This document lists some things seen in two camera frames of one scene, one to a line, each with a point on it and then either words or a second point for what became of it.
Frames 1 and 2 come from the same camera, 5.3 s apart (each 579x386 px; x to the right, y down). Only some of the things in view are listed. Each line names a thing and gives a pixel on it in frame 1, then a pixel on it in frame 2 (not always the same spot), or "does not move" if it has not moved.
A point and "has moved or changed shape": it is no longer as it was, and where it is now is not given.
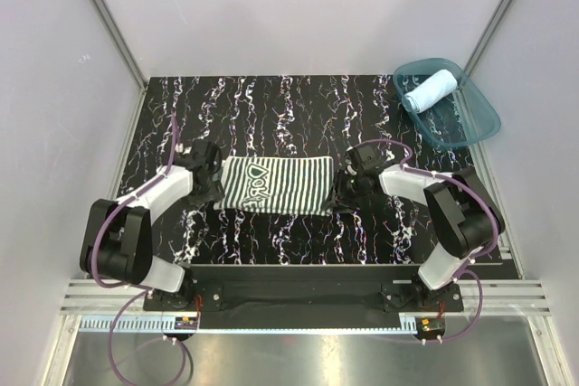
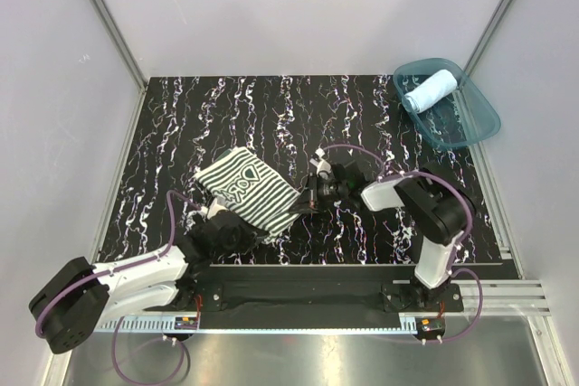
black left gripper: (213, 193) to (251, 235)
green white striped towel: (276, 185) has moved or changed shape
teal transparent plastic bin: (463, 116) does not move
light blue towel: (430, 91) does not move
